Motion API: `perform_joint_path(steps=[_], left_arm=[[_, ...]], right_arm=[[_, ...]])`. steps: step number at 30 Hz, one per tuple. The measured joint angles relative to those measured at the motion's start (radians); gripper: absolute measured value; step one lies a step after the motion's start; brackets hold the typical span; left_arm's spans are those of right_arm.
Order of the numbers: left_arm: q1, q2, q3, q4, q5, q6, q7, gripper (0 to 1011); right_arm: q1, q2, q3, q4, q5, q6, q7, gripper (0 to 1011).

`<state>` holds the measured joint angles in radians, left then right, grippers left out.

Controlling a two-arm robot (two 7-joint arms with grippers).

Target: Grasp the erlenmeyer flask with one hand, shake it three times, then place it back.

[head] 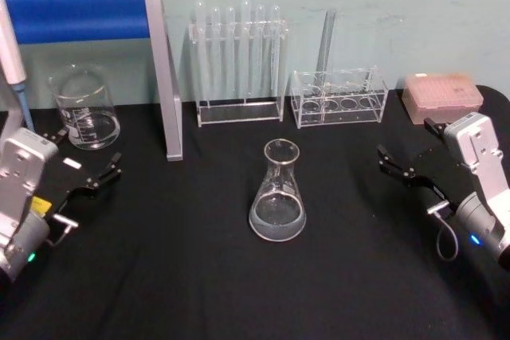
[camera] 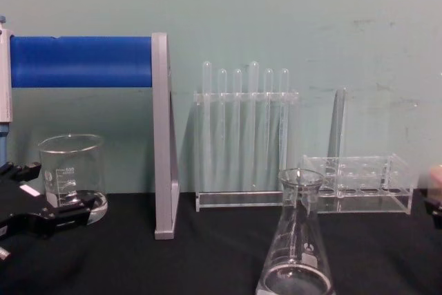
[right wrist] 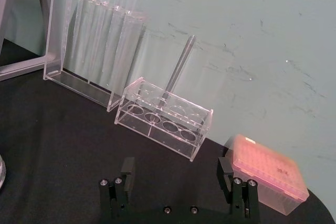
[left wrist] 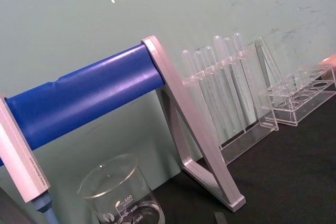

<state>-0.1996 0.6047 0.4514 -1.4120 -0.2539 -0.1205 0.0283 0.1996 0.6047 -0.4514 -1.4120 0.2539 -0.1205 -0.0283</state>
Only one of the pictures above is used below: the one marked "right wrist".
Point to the clear glass test tube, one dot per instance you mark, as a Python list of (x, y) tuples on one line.
[(98, 24), (115, 30), (70, 11), (126, 37), (85, 19)]

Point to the grey arched equipment stand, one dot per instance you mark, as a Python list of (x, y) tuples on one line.
[(14, 1)]

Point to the short clear acrylic holed rack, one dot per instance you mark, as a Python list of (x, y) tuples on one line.
[(157, 132)]

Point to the black table cloth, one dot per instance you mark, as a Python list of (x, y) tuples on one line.
[(57, 134)]

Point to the pink translucent pipette tip box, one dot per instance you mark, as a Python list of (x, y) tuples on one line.
[(267, 174)]

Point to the silver metal cylinder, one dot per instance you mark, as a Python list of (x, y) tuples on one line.
[(1, 172)]

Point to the thin grey glass rod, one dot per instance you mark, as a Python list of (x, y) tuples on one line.
[(181, 62)]

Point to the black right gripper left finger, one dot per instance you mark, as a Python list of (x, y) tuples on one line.
[(128, 174)]

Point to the tall clear acrylic tube rack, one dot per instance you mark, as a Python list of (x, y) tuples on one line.
[(53, 51)]

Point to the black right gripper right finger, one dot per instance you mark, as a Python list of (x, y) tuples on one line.
[(224, 179)]

